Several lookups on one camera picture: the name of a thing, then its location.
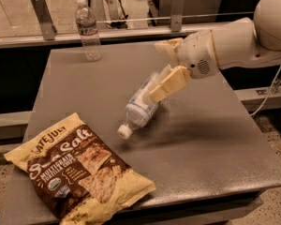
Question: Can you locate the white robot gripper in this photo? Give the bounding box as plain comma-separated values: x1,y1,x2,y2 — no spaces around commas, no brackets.
142,30,219,105

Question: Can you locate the tea bottle white cap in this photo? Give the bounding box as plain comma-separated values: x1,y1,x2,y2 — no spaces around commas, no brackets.
116,70,167,141

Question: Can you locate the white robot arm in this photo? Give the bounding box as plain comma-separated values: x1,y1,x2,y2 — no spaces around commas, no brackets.
144,0,281,104

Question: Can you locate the clear water bottle red label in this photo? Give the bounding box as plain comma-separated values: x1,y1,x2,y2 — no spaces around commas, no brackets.
75,0,102,61

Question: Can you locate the tortilla chips bag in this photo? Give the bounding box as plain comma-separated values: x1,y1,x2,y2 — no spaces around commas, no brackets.
5,113,155,225

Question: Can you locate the metal guard rail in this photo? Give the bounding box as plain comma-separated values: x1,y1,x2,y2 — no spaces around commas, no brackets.
0,22,224,49

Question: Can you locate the right metal bracket post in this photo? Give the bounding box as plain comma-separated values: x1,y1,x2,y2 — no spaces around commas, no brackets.
170,0,185,32

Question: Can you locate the metal bracket post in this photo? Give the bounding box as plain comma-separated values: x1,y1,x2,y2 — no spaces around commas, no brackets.
30,0,57,40
170,0,185,32

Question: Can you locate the white cable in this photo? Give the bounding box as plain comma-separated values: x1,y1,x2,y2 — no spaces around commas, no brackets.
249,63,281,118

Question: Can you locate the left metal bracket post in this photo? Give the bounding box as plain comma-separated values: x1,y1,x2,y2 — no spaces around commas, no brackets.
30,0,57,40

